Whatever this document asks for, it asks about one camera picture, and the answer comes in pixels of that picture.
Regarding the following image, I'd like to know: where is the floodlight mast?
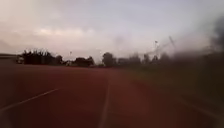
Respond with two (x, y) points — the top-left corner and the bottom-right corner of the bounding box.
(153, 39), (159, 58)

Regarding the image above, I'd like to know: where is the row of trees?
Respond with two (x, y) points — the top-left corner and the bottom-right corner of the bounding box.
(19, 48), (178, 68)

